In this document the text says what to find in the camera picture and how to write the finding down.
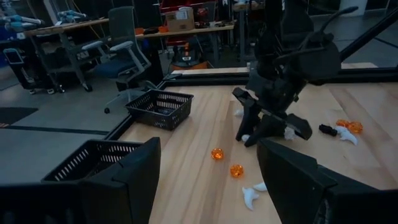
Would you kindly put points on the small black Halloween figure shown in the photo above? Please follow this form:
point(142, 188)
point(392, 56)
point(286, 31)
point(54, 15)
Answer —
point(328, 129)

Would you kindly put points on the small orange translucent pumpkin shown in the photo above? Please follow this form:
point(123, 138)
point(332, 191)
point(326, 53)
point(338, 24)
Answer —
point(355, 127)
point(217, 153)
point(343, 123)
point(236, 170)

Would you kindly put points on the cardboard box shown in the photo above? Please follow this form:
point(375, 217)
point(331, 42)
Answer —
point(180, 20)

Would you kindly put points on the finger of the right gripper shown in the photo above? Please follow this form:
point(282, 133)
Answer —
point(276, 124)
point(248, 118)

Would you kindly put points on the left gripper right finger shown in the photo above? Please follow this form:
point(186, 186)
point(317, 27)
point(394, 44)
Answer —
point(311, 202)

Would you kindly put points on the black aluminium table frame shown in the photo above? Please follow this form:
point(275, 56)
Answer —
point(202, 80)

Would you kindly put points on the black wheeled cart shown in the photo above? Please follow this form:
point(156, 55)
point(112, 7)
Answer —
point(14, 57)

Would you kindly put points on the black orange shop vacuum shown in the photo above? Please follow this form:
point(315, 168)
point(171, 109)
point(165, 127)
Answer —
point(186, 57)

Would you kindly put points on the black floor mat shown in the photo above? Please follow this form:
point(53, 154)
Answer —
point(15, 115)

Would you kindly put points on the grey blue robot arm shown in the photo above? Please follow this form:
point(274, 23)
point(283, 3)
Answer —
point(71, 15)
point(21, 21)

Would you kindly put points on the black plastic mesh basket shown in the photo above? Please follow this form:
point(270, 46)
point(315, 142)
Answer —
point(161, 118)
point(77, 161)

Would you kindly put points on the wooden workbench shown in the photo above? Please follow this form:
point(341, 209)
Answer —
point(62, 27)

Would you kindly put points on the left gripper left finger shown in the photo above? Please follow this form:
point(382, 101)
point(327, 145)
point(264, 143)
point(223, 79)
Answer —
point(93, 205)

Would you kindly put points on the wooden table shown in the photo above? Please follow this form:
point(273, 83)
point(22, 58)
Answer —
point(186, 32)

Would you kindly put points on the grey office chair blue seat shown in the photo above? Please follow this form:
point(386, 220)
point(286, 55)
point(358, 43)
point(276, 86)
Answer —
point(121, 28)

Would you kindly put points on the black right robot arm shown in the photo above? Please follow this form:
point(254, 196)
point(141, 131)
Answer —
point(311, 59)

